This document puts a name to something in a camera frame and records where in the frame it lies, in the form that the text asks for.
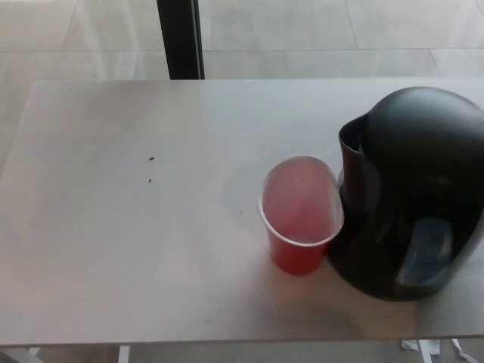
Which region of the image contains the red plastic cup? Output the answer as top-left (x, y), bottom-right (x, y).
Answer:
top-left (257, 154), bottom-right (346, 276)

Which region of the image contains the black electric kettle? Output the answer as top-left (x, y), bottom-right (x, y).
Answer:
top-left (327, 86), bottom-right (484, 303)

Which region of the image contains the black vertical post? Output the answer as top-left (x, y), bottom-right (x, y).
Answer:
top-left (156, 0), bottom-right (206, 81)

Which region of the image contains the white slanted table strut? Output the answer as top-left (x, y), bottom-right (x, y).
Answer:
top-left (0, 346), bottom-right (41, 363)

